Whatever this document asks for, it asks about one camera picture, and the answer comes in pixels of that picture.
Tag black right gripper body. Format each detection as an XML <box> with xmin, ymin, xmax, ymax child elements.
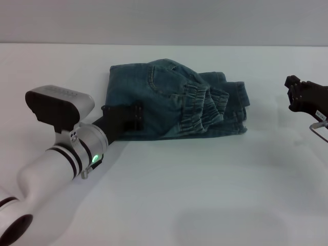
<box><xmin>292</xmin><ymin>80</ymin><xmax>328</xmax><ymax>121</ymax></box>

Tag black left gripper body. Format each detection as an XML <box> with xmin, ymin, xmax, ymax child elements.
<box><xmin>92</xmin><ymin>104</ymin><xmax>129</xmax><ymax>147</ymax></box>

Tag blue denim shorts with cartoon print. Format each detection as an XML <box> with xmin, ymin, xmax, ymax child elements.
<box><xmin>105</xmin><ymin>58</ymin><xmax>252</xmax><ymax>140</ymax></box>

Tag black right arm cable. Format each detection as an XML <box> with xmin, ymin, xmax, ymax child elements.
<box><xmin>308</xmin><ymin>121</ymin><xmax>328</xmax><ymax>143</ymax></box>

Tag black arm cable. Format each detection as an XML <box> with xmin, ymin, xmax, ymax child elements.
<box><xmin>80</xmin><ymin>153</ymin><xmax>105</xmax><ymax>180</ymax></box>
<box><xmin>308</xmin><ymin>121</ymin><xmax>328</xmax><ymax>143</ymax></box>

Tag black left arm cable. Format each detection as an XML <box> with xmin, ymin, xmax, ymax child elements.
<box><xmin>80</xmin><ymin>153</ymin><xmax>105</xmax><ymax>180</ymax></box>

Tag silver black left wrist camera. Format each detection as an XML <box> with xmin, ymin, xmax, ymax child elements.
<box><xmin>25</xmin><ymin>84</ymin><xmax>96</xmax><ymax>135</ymax></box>

